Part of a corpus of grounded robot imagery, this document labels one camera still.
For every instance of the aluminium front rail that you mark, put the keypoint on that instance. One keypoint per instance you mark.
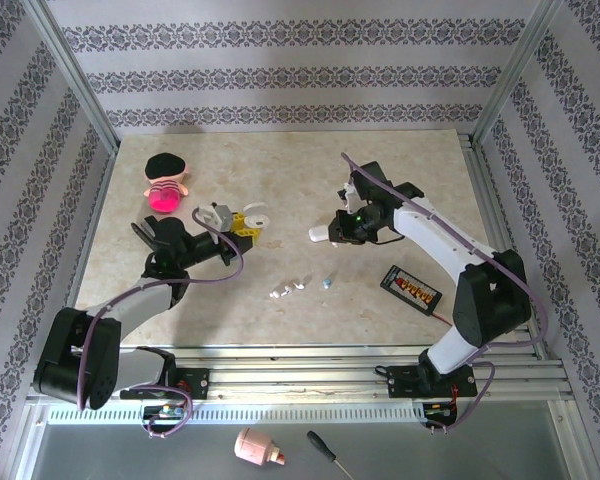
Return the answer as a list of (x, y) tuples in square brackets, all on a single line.
[(305, 387)]

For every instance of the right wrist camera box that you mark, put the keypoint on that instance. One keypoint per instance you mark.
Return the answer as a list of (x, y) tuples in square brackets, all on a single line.
[(349, 197)]

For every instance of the white stem earbud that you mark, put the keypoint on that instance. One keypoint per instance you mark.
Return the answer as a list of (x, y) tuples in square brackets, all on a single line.
[(275, 294), (298, 285)]

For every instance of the aluminium frame post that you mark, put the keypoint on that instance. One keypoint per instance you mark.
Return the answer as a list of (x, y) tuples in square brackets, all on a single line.
[(72, 75), (517, 75)]

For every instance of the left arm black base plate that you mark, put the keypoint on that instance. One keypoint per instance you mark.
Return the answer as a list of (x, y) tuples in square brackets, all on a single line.
[(195, 384)]

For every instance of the aluminium side rail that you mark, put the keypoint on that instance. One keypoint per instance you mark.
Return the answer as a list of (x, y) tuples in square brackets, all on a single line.
[(99, 210), (490, 210)]

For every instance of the plush doll pink dress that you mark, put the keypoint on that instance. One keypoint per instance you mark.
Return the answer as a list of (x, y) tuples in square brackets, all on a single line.
[(165, 170)]

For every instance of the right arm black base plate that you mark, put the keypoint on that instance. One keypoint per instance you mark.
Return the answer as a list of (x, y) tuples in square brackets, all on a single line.
[(402, 382)]

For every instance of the white rectangular charging case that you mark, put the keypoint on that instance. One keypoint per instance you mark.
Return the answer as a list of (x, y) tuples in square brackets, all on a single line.
[(317, 233)]

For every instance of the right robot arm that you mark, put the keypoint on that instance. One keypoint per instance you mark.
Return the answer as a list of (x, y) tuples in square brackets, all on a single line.
[(445, 240)]

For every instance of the small circuit board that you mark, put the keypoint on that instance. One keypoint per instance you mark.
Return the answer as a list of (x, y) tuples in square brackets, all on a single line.
[(169, 411), (437, 412)]

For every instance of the white oval charging case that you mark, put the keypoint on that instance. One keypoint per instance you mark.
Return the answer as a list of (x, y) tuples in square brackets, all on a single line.
[(256, 220)]

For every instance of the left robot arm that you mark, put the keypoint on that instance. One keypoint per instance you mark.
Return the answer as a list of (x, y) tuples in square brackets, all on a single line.
[(130, 305)]

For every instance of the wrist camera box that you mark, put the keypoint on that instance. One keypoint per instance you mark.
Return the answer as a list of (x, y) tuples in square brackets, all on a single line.
[(220, 217), (349, 197)]

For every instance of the pink toy bottle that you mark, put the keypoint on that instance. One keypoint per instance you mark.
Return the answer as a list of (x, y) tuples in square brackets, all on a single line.
[(252, 446)]

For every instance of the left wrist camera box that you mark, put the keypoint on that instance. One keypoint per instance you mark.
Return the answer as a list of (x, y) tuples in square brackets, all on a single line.
[(220, 217)]

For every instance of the grey metal base plate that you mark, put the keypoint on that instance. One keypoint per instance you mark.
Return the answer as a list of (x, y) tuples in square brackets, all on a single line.
[(430, 455)]

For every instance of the black battery tester board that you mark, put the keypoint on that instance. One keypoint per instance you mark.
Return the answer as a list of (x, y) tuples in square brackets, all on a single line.
[(410, 290)]

